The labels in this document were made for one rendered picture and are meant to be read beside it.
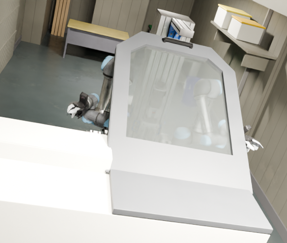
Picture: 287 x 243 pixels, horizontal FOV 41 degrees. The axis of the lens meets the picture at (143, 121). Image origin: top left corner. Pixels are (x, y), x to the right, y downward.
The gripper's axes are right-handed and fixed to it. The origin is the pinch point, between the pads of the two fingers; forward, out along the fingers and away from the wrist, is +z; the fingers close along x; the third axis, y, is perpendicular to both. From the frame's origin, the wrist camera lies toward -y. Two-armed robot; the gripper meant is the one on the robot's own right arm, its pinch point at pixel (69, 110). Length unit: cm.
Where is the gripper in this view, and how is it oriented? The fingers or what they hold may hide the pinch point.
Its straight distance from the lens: 231.6
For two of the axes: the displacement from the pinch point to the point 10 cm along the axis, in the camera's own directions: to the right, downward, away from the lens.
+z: -3.3, 3.2, -8.9
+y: -3.8, 8.2, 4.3
